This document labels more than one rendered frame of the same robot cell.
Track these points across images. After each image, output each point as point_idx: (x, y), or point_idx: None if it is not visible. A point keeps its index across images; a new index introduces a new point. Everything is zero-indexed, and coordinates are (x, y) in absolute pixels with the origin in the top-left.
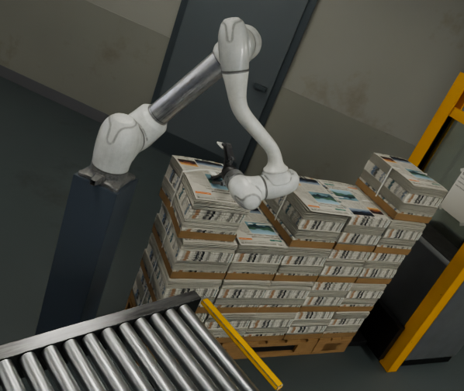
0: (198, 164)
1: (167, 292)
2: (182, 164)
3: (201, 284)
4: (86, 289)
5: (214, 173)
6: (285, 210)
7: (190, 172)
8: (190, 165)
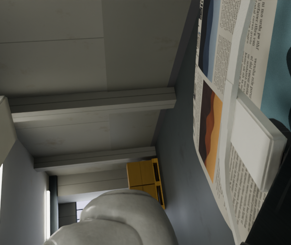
0: (211, 78)
1: None
2: (212, 174)
3: None
4: None
5: (247, 133)
6: None
7: (248, 217)
8: (217, 143)
